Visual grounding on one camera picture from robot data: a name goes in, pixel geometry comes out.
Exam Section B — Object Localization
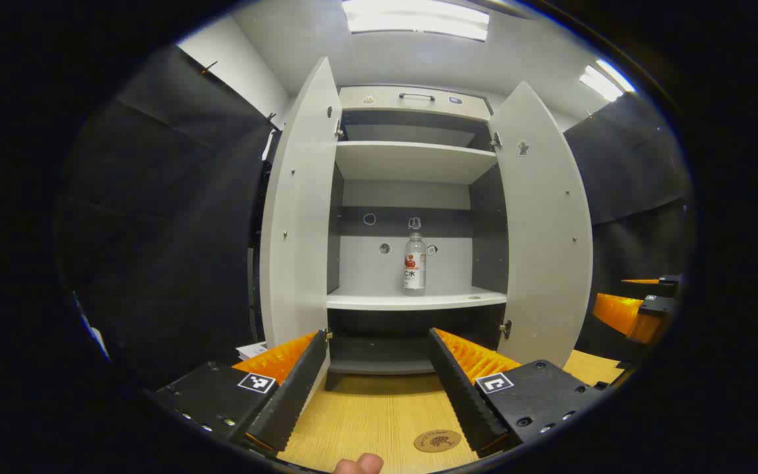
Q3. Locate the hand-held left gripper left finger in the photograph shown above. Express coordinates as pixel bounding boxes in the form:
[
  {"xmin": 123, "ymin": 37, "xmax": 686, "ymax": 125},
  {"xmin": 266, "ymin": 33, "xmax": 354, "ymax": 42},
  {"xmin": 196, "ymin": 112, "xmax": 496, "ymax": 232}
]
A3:
[{"xmin": 154, "ymin": 329, "xmax": 328, "ymax": 455}]

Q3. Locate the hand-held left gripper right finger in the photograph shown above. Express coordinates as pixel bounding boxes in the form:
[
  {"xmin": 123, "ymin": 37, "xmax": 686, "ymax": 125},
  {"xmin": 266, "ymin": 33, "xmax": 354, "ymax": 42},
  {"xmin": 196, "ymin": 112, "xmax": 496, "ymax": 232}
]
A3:
[{"xmin": 427, "ymin": 327, "xmax": 610, "ymax": 456}]

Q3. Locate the round brown coaster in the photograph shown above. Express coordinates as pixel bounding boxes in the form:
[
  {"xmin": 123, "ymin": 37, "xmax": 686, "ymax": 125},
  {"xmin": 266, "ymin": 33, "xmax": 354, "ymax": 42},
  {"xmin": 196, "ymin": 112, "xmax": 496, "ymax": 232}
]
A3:
[{"xmin": 414, "ymin": 430, "xmax": 462, "ymax": 453}]

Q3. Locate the white cabinet door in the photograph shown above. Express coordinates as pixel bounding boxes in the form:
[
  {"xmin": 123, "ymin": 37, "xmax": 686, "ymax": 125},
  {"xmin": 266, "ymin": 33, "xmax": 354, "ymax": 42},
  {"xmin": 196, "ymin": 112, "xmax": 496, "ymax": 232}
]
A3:
[
  {"xmin": 259, "ymin": 56, "xmax": 343, "ymax": 359},
  {"xmin": 490, "ymin": 81, "xmax": 594, "ymax": 369}
]

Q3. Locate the clear plastic bottle red label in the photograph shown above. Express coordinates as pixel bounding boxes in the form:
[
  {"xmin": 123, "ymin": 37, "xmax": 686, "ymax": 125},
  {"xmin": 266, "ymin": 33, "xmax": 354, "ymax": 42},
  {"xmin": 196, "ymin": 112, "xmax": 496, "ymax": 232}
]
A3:
[{"xmin": 402, "ymin": 232, "xmax": 428, "ymax": 297}]

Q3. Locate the white and grey cabinet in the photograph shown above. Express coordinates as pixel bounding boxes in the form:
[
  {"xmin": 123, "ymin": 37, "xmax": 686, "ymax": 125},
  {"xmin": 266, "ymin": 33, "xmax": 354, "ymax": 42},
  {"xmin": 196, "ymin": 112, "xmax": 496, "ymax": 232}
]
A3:
[{"xmin": 323, "ymin": 84, "xmax": 511, "ymax": 392}]

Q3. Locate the black backdrop cloth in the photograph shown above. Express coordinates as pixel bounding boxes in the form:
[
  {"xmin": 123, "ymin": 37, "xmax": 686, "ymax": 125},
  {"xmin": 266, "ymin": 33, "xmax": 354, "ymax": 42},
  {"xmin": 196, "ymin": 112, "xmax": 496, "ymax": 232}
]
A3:
[
  {"xmin": 55, "ymin": 45, "xmax": 276, "ymax": 396},
  {"xmin": 563, "ymin": 92, "xmax": 694, "ymax": 363}
]

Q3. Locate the ceiling light panel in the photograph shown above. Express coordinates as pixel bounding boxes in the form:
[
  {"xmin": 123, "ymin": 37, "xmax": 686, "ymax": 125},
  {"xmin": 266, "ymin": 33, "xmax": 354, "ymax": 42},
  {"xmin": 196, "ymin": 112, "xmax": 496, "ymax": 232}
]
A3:
[
  {"xmin": 341, "ymin": 0, "xmax": 490, "ymax": 41},
  {"xmin": 579, "ymin": 59, "xmax": 636, "ymax": 103}
]

